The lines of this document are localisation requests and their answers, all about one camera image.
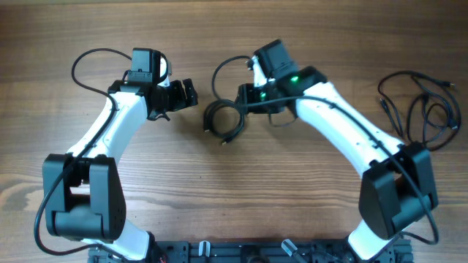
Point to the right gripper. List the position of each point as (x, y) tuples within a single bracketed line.
[(243, 97)]

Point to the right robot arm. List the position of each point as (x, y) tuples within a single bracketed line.
[(397, 180)]

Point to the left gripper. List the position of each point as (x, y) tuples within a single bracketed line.
[(180, 96)]

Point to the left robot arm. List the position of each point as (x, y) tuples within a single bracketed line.
[(83, 198)]

